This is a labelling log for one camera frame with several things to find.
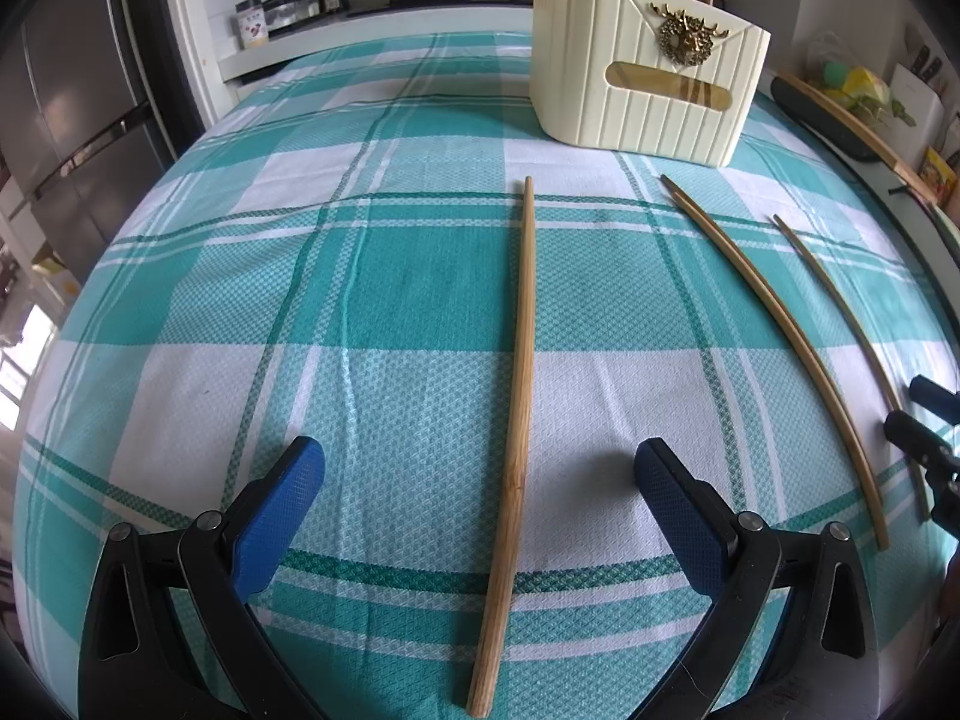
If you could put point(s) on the yellow cardboard box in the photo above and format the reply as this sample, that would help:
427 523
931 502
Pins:
48 266

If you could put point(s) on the white spice jar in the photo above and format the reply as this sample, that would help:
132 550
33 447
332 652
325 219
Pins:
251 23

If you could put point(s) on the cream utensil holder box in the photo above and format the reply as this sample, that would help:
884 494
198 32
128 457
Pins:
667 78

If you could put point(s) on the grey refrigerator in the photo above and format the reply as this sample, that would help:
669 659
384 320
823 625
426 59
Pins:
81 130

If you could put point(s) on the wooden cutting board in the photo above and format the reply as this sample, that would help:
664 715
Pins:
840 128

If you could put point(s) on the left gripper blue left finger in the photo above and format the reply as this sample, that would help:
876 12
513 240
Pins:
135 660

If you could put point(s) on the teal plaid tablecloth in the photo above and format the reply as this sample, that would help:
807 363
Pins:
337 259

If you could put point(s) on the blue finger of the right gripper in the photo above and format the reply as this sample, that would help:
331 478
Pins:
940 401
921 444

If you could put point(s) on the yellow snack packet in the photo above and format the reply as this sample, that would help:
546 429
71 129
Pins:
938 175

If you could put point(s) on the white knife block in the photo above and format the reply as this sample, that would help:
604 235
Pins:
916 110

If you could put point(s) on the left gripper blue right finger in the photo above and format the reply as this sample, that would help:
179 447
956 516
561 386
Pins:
822 660

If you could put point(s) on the yellow green produce bag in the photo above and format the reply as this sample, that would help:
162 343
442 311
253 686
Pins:
834 70

